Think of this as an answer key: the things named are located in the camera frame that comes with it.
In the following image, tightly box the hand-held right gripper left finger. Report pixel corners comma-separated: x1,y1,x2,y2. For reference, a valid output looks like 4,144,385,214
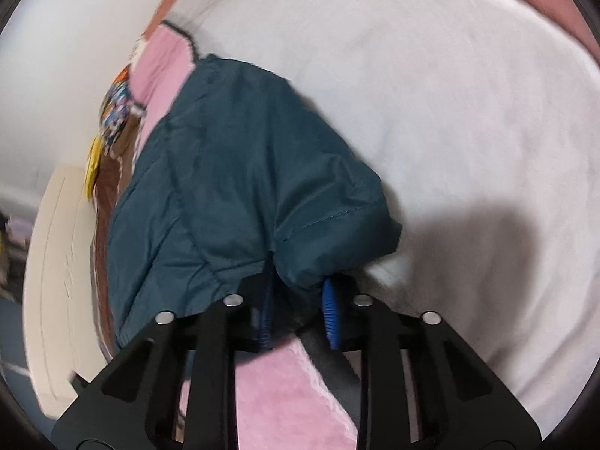
51,250,277,450

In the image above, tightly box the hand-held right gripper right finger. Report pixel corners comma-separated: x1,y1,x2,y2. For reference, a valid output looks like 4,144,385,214
321,276,545,450

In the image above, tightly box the teal quilted puffer jacket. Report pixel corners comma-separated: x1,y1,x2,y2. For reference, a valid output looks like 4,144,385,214
107,54,403,338

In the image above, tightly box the pink white patchwork plush blanket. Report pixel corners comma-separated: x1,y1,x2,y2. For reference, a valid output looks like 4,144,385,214
91,0,600,450

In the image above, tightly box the cream headboard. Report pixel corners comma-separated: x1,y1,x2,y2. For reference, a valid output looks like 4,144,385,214
22,165,118,420

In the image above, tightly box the yellow cushion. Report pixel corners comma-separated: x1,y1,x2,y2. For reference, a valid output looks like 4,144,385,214
84,136,104,198

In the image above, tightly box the colourful printed cushion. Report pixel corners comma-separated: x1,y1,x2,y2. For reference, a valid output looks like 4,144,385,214
100,66,141,155

